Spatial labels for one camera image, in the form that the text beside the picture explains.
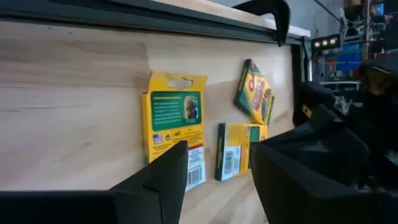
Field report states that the black box with red lights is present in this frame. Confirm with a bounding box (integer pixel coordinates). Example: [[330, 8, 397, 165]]
[[312, 33, 341, 52]]

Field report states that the black aluminium table frame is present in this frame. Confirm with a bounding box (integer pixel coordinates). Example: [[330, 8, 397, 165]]
[[0, 0, 312, 91]]

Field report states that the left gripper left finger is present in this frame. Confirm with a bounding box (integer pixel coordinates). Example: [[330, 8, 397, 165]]
[[0, 140, 189, 224]]

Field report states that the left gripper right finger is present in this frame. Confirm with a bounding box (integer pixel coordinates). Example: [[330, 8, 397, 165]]
[[250, 142, 398, 224]]

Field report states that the black frame clamp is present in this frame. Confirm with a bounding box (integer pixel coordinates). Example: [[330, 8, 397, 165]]
[[232, 0, 292, 47]]

